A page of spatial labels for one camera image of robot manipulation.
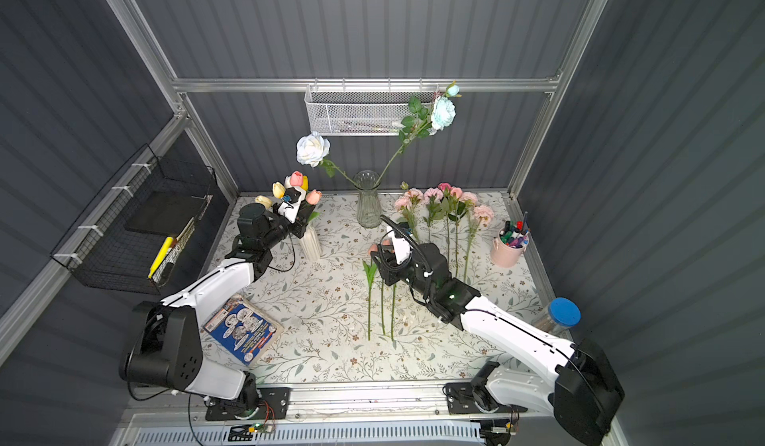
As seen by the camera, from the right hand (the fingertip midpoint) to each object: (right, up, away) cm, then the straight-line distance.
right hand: (382, 250), depth 74 cm
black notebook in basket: (-55, +9, +1) cm, 56 cm away
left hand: (-20, +13, +9) cm, 25 cm away
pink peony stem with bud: (+9, +14, +38) cm, 41 cm away
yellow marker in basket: (-54, +2, -1) cm, 54 cm away
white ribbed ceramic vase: (-23, 0, +20) cm, 30 cm away
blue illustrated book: (-39, -23, +9) cm, 47 cm away
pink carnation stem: (+19, +16, +41) cm, 48 cm away
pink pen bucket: (+40, 0, +17) cm, 43 cm away
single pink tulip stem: (0, -17, +18) cm, 24 cm away
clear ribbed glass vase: (-6, +11, +38) cm, 40 cm away
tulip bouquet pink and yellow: (-23, +18, +2) cm, 29 cm away
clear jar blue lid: (+42, -15, -6) cm, 44 cm away
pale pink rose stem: (+36, +10, +35) cm, 51 cm away
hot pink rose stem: (+23, +12, +38) cm, 46 cm away
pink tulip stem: (+3, -19, +17) cm, 26 cm away
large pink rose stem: (+31, +15, +38) cm, 51 cm away
